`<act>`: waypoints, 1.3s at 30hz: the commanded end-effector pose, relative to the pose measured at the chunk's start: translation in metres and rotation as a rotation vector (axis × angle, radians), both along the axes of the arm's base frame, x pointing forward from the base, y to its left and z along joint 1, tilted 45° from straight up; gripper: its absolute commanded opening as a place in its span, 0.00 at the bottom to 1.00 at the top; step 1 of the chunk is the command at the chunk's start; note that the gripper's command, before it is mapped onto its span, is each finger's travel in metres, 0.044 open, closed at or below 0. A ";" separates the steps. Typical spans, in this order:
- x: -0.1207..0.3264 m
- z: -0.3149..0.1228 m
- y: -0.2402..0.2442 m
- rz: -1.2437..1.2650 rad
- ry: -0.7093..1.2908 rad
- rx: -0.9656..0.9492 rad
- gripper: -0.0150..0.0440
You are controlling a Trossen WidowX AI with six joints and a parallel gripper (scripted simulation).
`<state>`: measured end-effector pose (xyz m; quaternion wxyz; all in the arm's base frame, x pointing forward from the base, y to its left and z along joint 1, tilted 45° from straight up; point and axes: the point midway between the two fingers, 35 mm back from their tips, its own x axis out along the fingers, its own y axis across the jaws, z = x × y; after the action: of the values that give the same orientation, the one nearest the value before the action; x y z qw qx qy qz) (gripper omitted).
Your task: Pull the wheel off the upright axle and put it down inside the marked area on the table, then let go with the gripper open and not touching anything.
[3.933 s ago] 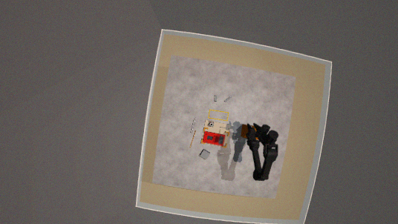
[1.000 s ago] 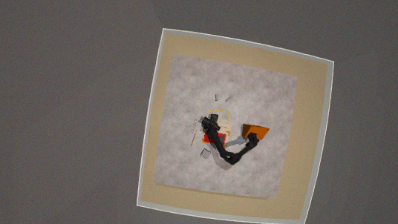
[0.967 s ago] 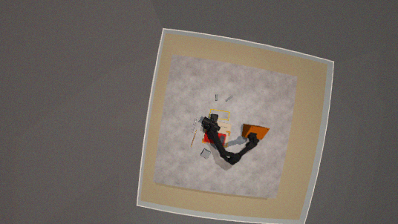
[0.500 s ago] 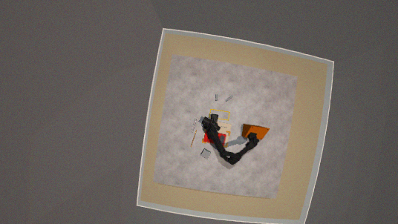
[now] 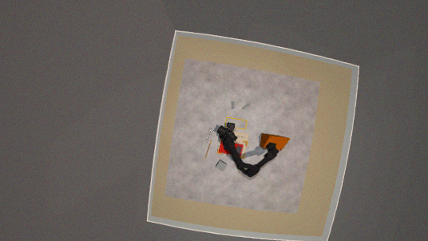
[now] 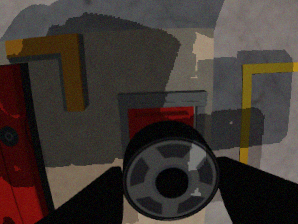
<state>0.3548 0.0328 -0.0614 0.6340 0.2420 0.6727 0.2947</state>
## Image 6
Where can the black and grey wheel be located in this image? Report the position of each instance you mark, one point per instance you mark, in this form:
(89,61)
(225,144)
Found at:
(163,145)

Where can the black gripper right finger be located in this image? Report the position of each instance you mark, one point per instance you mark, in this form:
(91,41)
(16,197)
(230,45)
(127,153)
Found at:
(252,196)

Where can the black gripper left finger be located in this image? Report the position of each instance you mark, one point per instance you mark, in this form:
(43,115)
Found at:
(100,202)

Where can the yellow rectangular outline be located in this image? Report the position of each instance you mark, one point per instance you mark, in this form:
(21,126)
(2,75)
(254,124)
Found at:
(247,69)

